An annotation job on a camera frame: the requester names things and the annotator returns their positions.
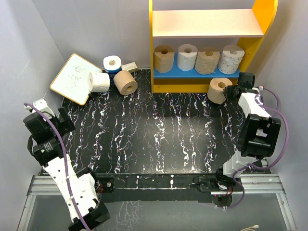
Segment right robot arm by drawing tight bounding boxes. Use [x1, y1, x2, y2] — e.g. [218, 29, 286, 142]
[214, 72, 281, 191]

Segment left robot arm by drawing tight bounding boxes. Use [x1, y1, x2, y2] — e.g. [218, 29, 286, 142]
[23, 103, 110, 231]

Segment white roll on blue box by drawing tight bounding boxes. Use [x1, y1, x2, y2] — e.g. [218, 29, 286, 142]
[103, 55, 121, 71]

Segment brown roll front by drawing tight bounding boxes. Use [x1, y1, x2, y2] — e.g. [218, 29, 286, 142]
[154, 45, 175, 73]

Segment yellow shelf unit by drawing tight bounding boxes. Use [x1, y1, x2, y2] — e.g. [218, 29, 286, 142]
[149, 0, 278, 93]

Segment small beige carton box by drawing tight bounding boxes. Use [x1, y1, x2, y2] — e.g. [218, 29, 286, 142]
[121, 62, 138, 73]

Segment white dotted paper roll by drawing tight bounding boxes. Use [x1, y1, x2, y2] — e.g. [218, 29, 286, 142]
[218, 45, 245, 75]

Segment small whiteboard wooden frame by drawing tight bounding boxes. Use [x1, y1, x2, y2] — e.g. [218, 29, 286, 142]
[50, 53, 103, 105]

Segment aluminium rail frame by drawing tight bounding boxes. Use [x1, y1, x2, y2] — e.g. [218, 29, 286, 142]
[18, 84, 298, 231]

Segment white roll lying sideways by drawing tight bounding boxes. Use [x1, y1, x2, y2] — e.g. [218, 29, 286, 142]
[88, 72, 110, 93]

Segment blue box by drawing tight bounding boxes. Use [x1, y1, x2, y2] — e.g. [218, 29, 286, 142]
[105, 67, 122, 85]

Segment brown roll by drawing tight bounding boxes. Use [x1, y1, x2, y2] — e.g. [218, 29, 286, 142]
[207, 78, 232, 104]
[195, 47, 220, 75]
[114, 70, 138, 96]
[154, 45, 175, 73]

